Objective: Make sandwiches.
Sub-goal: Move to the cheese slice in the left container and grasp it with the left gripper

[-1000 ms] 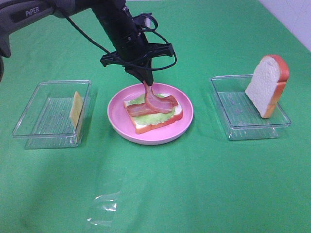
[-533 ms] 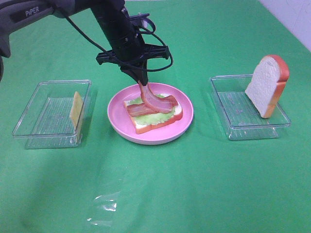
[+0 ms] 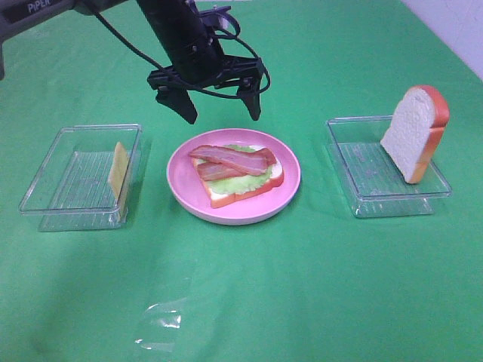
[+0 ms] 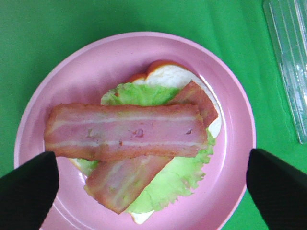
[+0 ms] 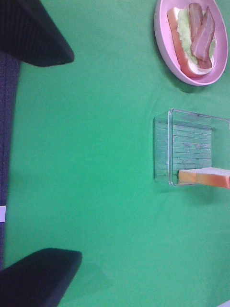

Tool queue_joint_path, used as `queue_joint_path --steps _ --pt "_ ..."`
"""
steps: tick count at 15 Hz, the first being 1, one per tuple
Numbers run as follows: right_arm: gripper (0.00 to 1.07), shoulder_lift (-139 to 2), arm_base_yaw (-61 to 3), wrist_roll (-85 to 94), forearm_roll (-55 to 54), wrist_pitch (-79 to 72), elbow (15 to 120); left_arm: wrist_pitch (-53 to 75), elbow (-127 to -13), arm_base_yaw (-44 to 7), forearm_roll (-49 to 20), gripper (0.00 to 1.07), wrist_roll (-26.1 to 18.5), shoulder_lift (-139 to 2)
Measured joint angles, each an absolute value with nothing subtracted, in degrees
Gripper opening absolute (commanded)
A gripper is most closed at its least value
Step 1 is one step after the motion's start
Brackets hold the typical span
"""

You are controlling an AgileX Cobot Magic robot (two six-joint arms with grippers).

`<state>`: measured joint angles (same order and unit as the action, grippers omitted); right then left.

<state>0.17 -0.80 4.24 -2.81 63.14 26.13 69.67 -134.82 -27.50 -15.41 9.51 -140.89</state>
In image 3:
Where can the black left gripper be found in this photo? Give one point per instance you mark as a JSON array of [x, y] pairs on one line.
[[201, 56]]

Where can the dark red bacon strip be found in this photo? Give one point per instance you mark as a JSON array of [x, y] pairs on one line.
[[209, 171]]

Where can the pink bacon strip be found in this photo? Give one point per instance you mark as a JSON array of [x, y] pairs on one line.
[[251, 163]]

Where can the green lettuce leaf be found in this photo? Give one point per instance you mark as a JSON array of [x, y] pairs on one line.
[[241, 185]]

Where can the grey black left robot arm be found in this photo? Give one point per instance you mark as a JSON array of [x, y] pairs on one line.
[[19, 16]]

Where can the pink plate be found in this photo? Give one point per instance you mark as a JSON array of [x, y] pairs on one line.
[[190, 193]]

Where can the bread slice on plate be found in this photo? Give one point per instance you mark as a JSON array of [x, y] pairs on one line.
[[224, 200]]

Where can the yellow cheese slice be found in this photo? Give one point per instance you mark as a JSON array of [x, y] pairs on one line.
[[117, 174]]

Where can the clear plastic tray left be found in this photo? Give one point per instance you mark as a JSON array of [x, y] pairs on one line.
[[70, 190]]

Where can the clear plastic tray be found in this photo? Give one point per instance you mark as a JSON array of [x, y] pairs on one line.
[[70, 190], [373, 185]]

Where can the clear plastic tray right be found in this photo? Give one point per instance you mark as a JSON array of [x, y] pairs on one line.
[[373, 185]]

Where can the upright bread slice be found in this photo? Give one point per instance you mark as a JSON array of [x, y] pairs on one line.
[[415, 131]]

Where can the green tablecloth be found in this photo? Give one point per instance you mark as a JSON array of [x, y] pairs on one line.
[[313, 283]]

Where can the clear plastic film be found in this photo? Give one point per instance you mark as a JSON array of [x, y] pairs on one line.
[[159, 324]]

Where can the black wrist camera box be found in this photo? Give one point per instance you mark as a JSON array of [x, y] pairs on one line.
[[216, 16]]

